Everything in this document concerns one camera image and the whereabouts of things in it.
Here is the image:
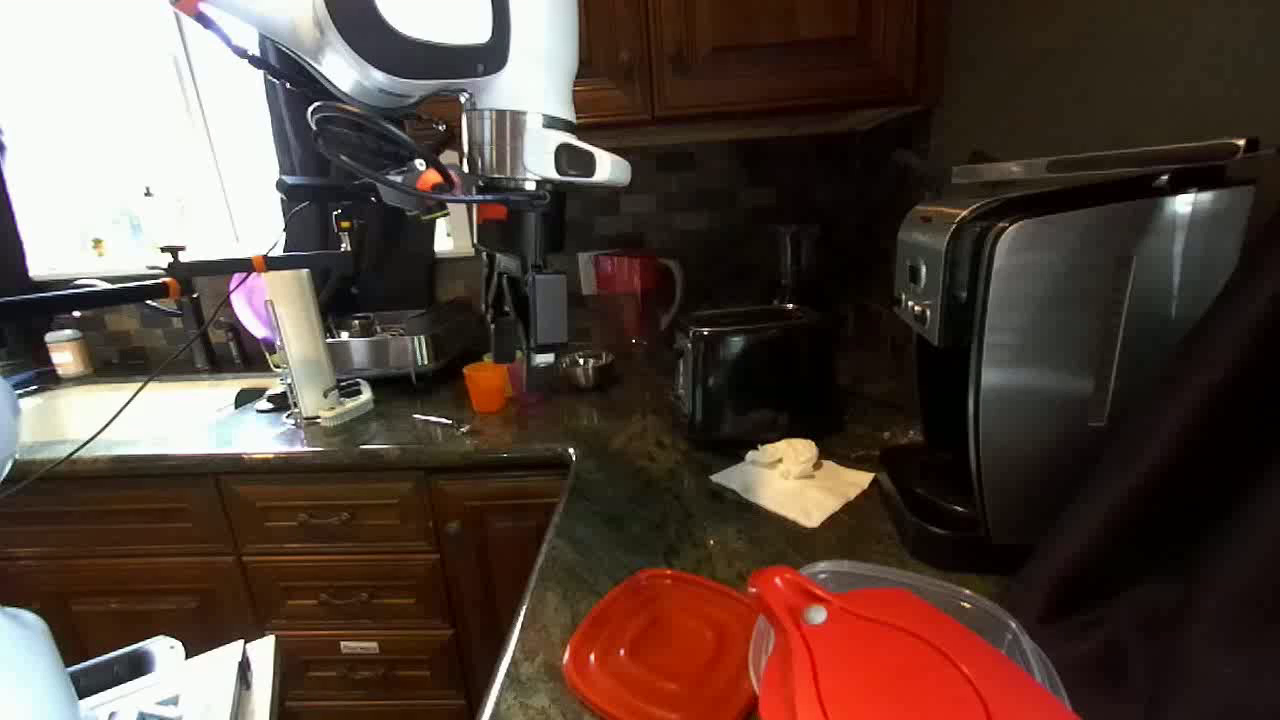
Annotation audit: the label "flat square red lid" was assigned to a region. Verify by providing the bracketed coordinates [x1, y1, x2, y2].
[556, 565, 767, 720]

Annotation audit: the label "lower wooden cabinets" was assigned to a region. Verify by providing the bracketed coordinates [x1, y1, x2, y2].
[0, 458, 582, 720]

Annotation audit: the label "bright kitchen window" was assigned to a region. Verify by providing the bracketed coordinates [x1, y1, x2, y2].
[0, 0, 288, 286]

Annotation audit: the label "red mug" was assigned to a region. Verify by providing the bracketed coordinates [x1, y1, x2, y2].
[576, 248, 687, 347]

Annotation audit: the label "orange plastic cup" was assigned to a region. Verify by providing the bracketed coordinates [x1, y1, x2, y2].
[462, 351, 520, 419]

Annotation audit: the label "purple translucent bottle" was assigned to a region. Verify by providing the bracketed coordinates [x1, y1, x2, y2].
[225, 266, 283, 351]

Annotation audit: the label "silver black coffee maker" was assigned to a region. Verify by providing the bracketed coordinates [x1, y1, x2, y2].
[877, 132, 1265, 571]

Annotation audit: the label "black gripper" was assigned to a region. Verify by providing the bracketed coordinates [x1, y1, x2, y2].
[473, 175, 576, 364]

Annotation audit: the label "small black counter object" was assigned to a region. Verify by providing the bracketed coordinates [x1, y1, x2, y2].
[230, 378, 293, 414]

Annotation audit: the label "red lid with tab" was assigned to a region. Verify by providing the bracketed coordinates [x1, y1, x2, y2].
[744, 565, 1079, 720]

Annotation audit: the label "black camera stand bar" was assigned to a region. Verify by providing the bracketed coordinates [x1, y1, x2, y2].
[0, 242, 346, 364]

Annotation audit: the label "upper wooden cabinets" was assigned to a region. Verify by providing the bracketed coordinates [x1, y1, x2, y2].
[573, 0, 939, 147]

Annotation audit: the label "black espresso machine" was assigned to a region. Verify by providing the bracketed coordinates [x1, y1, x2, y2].
[263, 35, 454, 382]

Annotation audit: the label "wooden cabinets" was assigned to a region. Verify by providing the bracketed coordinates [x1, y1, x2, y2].
[573, 0, 939, 147]
[0, 458, 582, 720]

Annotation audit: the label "small lidded jar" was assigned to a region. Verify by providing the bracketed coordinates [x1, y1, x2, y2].
[42, 323, 96, 382]

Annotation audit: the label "small silver bowl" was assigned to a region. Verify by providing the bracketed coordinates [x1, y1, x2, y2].
[563, 347, 620, 396]

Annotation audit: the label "black chrome toaster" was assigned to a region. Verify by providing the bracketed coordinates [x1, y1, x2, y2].
[668, 301, 844, 454]

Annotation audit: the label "white paper napkin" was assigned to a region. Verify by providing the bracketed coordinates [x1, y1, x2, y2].
[705, 432, 882, 532]

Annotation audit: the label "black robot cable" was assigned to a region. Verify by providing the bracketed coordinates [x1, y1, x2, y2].
[300, 96, 433, 206]

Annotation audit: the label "clear plastic food container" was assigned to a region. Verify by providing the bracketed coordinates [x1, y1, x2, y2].
[744, 556, 1075, 720]

